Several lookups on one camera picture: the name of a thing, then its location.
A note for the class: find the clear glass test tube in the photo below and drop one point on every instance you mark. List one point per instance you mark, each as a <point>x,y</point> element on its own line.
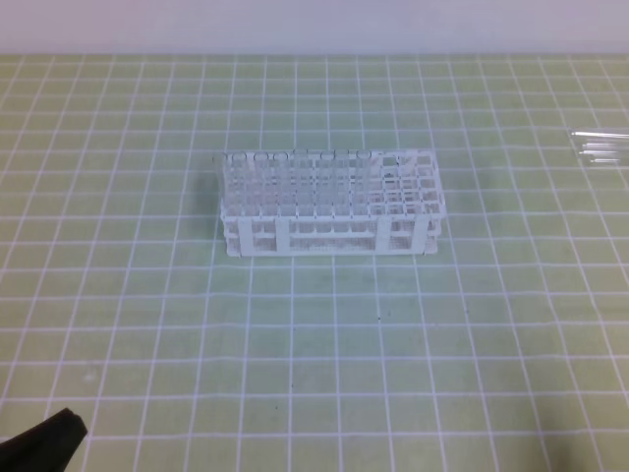
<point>362,179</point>

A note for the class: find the black left arm gripper tip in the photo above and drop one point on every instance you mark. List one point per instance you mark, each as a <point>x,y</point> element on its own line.
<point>46,447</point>

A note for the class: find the test tubes in rack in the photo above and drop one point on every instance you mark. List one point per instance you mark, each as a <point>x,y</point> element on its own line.
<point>298,183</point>

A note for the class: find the white test tube rack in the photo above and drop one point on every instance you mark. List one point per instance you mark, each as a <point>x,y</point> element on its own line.
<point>406,208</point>

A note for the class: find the green grid tablecloth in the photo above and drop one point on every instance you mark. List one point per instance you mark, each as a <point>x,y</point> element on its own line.
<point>507,350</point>

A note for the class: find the clear test tubes pile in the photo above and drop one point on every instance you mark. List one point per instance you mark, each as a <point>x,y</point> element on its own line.
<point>601,147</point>

